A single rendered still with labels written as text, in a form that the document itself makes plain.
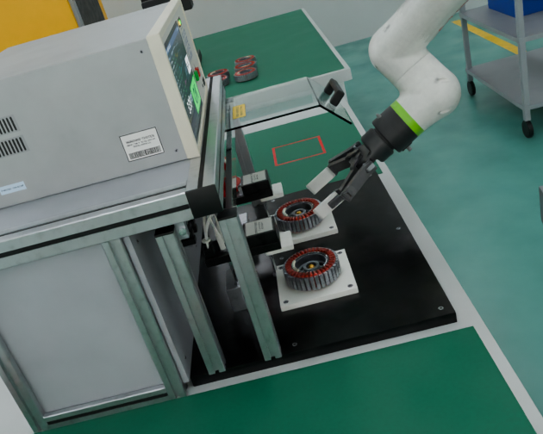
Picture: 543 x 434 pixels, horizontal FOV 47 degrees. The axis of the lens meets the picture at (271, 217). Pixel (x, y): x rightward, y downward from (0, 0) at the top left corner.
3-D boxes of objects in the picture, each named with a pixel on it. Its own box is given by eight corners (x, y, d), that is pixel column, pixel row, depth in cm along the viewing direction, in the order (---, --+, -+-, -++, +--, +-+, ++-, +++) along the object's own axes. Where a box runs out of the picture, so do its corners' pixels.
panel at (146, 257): (203, 213, 165) (167, 108, 152) (190, 381, 106) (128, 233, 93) (200, 214, 166) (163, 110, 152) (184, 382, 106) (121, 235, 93)
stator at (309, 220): (321, 205, 149) (317, 191, 148) (327, 226, 139) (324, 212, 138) (276, 217, 150) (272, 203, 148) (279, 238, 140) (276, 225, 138)
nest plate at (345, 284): (345, 253, 130) (344, 248, 129) (358, 292, 117) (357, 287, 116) (276, 270, 131) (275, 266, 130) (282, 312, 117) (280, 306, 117)
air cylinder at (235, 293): (257, 285, 128) (249, 263, 125) (258, 306, 121) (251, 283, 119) (233, 291, 128) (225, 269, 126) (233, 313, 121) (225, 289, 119)
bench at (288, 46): (326, 108, 462) (303, 7, 429) (380, 219, 296) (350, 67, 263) (184, 146, 468) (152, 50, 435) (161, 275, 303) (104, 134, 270)
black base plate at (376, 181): (377, 177, 163) (376, 170, 162) (458, 322, 106) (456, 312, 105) (205, 222, 166) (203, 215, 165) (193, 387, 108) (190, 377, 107)
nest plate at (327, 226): (328, 204, 152) (327, 200, 151) (338, 232, 138) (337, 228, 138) (269, 220, 152) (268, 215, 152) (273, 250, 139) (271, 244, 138)
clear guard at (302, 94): (334, 94, 150) (329, 70, 147) (352, 124, 128) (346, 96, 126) (205, 128, 152) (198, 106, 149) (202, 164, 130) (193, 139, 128)
